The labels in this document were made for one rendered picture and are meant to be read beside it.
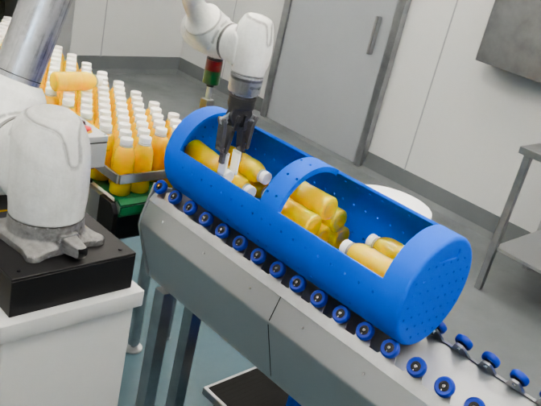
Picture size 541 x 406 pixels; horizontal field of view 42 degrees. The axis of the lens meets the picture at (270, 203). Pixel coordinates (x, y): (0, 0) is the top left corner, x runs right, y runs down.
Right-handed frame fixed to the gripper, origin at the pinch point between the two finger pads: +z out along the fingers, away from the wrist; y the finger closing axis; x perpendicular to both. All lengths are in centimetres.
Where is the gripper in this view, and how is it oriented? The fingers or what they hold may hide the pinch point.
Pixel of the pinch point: (229, 163)
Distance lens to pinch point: 196.4
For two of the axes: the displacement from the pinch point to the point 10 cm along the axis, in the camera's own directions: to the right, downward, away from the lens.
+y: 7.1, -1.3, 6.9
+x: -6.7, -4.2, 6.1
